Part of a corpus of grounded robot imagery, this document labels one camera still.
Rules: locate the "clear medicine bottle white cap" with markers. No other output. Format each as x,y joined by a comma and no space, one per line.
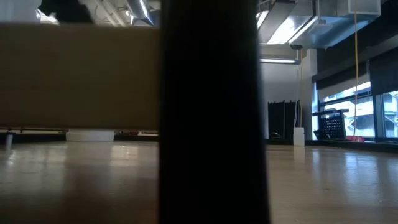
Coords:
298,137

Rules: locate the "brown cardboard box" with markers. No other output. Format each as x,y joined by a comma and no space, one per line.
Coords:
77,77

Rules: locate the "white hexagonal plant pot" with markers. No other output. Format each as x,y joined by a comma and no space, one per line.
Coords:
90,136

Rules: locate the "fluorescent tube light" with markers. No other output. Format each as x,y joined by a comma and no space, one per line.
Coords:
280,61

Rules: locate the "black cabinet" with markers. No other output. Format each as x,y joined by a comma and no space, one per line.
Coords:
281,119

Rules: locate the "black perforated cart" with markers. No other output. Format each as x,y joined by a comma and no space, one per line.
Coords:
332,126

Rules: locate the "white ceiling box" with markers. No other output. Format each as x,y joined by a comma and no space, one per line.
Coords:
365,7

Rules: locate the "red object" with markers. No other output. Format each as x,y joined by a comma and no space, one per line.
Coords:
356,139

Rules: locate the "black window blind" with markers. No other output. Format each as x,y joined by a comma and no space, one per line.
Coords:
384,74

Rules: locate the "ribbed silver ventilation duct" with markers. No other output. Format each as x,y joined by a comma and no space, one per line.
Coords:
46,19

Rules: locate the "smooth silver ventilation duct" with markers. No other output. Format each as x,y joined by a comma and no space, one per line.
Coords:
140,9

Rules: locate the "black shelf post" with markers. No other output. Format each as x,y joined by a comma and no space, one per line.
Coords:
214,124

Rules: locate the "black dome camera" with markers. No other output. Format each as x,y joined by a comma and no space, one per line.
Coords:
296,47

